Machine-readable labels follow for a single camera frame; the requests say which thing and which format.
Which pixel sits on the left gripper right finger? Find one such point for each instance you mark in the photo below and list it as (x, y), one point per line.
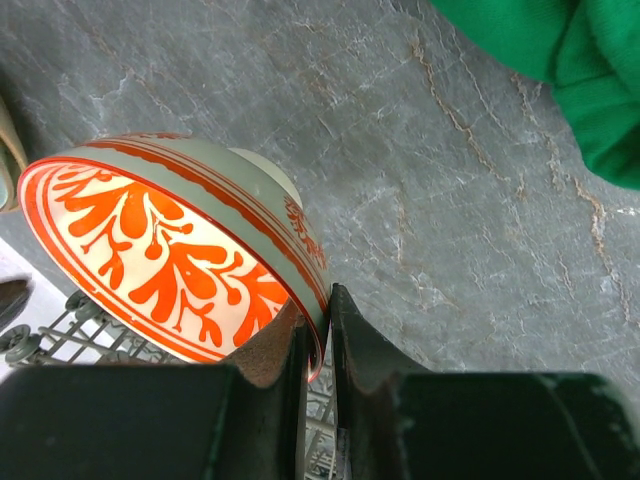
(398, 420)

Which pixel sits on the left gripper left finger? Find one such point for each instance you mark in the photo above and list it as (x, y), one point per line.
(241, 418)

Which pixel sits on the white red patterned bowl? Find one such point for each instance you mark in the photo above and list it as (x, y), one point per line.
(194, 246)

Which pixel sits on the beige bird plate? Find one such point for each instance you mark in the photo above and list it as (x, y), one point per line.
(13, 161)

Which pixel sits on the green cloth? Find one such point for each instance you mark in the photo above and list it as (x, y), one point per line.
(587, 51)

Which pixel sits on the grey wire dish rack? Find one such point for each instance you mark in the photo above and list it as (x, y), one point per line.
(86, 335)

